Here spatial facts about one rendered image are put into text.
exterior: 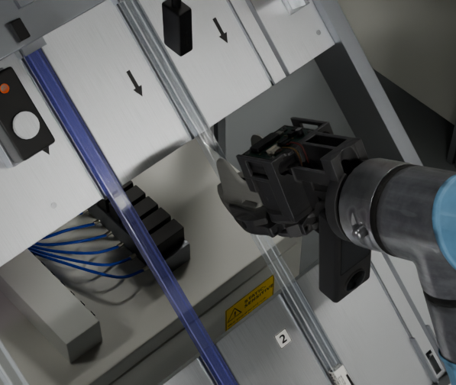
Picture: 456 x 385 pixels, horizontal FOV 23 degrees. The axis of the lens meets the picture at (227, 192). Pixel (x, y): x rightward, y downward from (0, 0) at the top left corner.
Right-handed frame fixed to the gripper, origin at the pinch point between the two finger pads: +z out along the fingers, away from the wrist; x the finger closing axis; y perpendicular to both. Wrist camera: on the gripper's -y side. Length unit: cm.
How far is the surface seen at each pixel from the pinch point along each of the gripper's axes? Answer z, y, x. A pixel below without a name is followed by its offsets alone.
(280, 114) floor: 106, -44, -75
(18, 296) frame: 33.8, -11.5, 15.1
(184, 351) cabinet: 29.0, -29.2, 0.7
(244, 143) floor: 106, -45, -64
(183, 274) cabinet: 28.7, -19.8, -3.7
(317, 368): -3.7, -20.1, 1.6
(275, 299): -1.7, -11.7, 1.8
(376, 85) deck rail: 0.0, 0.6, -20.3
